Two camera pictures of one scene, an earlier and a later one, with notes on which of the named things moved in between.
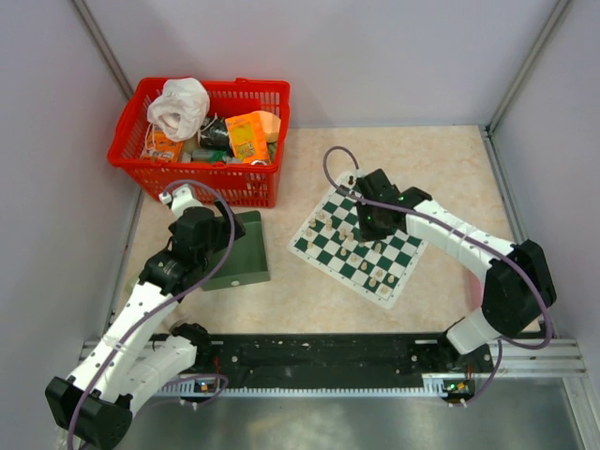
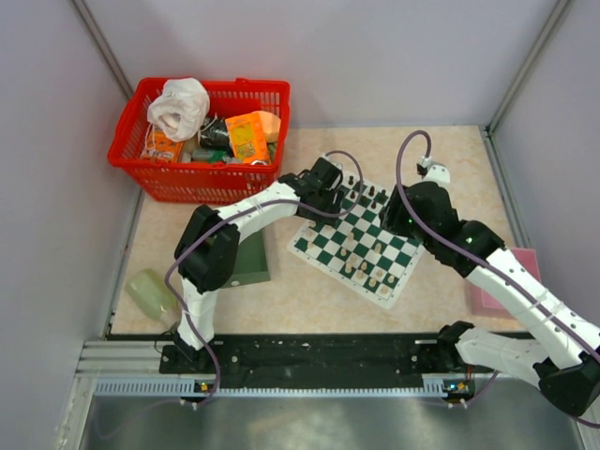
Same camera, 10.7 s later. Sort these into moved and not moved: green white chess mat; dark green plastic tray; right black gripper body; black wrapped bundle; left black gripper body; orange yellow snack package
Moved: left black gripper body; right black gripper body
Not moved: black wrapped bundle; dark green plastic tray; green white chess mat; orange yellow snack package
